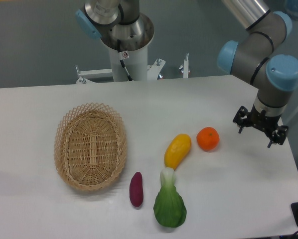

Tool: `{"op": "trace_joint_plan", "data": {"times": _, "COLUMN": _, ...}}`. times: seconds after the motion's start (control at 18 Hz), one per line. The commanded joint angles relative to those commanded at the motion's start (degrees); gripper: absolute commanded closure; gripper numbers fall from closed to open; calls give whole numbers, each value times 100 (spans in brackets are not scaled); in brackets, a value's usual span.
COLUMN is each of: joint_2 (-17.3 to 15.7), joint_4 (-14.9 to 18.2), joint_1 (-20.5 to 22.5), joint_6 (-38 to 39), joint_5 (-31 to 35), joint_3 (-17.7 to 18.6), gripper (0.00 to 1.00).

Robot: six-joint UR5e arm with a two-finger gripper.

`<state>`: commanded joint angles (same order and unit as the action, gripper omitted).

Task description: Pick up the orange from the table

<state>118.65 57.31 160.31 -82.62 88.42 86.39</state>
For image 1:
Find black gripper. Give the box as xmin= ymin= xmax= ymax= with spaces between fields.
xmin=233 ymin=106 xmax=289 ymax=148

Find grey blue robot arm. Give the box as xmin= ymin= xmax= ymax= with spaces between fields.
xmin=75 ymin=0 xmax=298 ymax=145

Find woven wicker basket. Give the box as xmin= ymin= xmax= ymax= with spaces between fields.
xmin=54 ymin=103 xmax=127 ymax=192

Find green bok choy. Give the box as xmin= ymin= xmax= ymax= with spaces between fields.
xmin=153 ymin=167 xmax=187 ymax=228

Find purple sweet potato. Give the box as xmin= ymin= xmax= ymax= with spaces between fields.
xmin=129 ymin=172 xmax=144 ymax=208

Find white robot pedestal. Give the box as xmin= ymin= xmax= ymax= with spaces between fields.
xmin=100 ymin=12 xmax=155 ymax=82

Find black cable on pedestal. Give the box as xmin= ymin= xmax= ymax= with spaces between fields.
xmin=116 ymin=39 xmax=135 ymax=82

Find orange fruit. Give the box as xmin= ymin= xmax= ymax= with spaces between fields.
xmin=196 ymin=127 xmax=220 ymax=151

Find white frame bracket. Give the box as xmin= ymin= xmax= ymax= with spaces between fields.
xmin=74 ymin=53 xmax=192 ymax=84

